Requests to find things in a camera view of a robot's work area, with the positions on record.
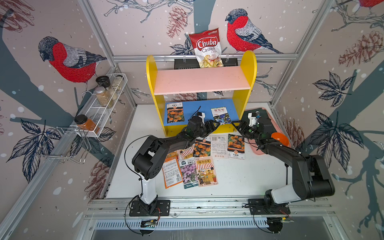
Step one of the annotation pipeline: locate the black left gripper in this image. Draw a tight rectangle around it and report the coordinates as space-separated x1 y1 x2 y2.
193 120 221 139

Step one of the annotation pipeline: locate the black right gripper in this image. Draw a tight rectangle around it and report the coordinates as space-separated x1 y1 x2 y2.
230 121 261 142

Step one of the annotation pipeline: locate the blue flower seed bag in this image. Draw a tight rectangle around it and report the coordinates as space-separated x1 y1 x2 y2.
211 107 232 125

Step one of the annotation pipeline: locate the black orange marigold seed bag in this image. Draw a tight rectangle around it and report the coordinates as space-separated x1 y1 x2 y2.
193 137 211 158

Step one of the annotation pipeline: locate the pink storefront seed bag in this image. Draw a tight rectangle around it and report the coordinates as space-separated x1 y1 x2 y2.
179 147 195 160
196 157 219 187
211 135 228 160
166 151 179 160

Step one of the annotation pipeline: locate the orange bordered seed bag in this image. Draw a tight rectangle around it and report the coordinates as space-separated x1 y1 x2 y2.
162 156 183 189

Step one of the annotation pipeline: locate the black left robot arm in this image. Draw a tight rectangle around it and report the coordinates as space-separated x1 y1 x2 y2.
132 116 220 207

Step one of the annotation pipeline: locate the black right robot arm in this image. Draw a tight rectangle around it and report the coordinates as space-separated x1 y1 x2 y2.
232 117 335 207

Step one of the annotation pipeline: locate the yellow two-tier shelf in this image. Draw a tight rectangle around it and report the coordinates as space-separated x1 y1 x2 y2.
146 51 257 137

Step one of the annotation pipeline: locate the red Chuba chips bag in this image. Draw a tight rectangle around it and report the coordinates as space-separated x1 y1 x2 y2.
189 28 224 68

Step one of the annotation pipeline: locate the pink tray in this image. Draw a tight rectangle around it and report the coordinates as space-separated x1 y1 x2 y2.
240 107 292 156

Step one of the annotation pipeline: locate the dark green cloth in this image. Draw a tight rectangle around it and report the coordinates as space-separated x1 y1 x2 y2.
241 108 278 134

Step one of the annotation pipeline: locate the orange bowl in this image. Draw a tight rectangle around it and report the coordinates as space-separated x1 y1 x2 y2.
271 132 290 147

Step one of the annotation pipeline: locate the dark purple fork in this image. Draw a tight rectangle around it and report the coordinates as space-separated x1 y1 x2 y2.
285 164 289 185

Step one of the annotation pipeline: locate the pale spice jar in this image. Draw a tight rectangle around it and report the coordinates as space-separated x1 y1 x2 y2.
112 75 124 91

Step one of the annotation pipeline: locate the tan spice jar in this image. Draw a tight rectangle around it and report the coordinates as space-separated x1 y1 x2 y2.
95 86 113 109

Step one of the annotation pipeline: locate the black lid spice jar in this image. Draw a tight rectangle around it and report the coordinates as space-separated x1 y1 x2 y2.
96 76 115 96

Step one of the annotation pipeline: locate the orange spice jar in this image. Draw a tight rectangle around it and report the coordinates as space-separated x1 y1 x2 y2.
74 115 97 131

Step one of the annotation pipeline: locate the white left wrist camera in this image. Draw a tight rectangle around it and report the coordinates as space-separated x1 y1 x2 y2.
197 112 206 124

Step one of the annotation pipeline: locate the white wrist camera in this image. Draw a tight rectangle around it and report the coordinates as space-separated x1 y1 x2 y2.
248 111 260 127
197 112 206 124

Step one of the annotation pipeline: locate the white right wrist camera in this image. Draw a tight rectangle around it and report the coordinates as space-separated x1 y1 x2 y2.
248 111 260 127

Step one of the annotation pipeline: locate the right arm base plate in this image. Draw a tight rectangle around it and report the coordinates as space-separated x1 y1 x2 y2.
244 199 291 215

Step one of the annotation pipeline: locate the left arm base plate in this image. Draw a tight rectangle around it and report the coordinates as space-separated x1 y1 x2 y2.
129 199 171 217

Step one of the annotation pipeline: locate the white wire spice rack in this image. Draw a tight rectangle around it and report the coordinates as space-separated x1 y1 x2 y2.
70 73 127 142

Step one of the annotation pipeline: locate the chrome wire holder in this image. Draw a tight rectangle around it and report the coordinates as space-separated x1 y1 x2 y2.
34 126 92 165

